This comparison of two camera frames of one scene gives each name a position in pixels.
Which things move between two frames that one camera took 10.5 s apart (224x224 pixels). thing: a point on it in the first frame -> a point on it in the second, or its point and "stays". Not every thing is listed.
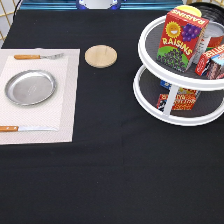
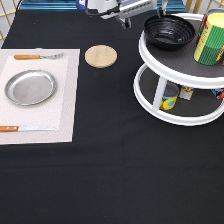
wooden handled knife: (26, 128) stays
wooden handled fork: (36, 56) stays
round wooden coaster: (101, 56) stays
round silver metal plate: (30, 87) stays
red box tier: (181, 102) -> (221, 95)
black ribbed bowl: (210, 11) -> (168, 32)
